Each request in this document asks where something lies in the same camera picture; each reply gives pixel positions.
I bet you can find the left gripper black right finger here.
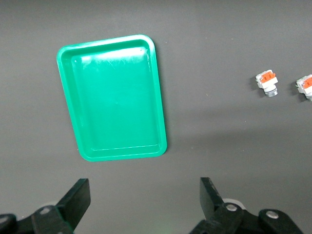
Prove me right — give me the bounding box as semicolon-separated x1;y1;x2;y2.
190;177;304;234

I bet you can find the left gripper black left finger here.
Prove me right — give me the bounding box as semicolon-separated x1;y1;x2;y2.
0;178;91;234

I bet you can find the white orange push button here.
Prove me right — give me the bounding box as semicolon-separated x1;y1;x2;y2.
254;70;279;98
295;74;312;102

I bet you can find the green plastic tray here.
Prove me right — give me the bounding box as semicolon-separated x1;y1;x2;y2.
56;34;169;162

